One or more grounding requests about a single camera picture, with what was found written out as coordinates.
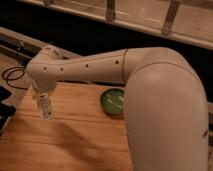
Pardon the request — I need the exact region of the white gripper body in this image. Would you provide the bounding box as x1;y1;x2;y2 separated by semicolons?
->
32;80;57;97

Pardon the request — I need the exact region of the white plastic bottle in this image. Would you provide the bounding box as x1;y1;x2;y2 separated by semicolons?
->
37;93;53;120

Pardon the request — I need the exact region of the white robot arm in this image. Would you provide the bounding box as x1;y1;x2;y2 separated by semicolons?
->
27;46;209;171

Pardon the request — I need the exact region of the green ceramic bowl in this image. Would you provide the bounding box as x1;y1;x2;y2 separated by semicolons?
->
100;88;124;116

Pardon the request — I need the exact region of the black device at left edge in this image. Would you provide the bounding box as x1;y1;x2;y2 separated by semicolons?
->
0;85;16;135

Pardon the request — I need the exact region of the black coiled cable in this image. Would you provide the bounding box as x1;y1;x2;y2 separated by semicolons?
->
1;66;31;90

